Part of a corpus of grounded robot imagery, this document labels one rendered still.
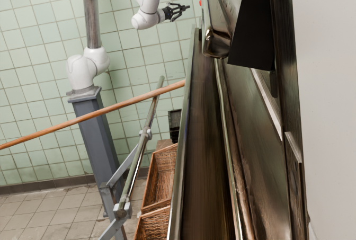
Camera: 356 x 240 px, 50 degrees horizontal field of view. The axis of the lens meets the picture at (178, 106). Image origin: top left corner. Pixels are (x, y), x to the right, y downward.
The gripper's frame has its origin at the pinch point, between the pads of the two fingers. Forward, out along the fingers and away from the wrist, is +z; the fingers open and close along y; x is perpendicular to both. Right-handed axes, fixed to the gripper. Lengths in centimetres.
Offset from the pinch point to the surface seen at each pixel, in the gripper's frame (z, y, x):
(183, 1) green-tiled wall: 25.9, 0.5, -30.3
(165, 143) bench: -32, 88, -9
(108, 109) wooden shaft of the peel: -86, 33, 26
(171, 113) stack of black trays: -30, 63, 2
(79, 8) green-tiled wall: -30, -9, -86
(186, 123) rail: -121, 3, 130
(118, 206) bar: -131, 29, 107
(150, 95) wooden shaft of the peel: -72, 27, 46
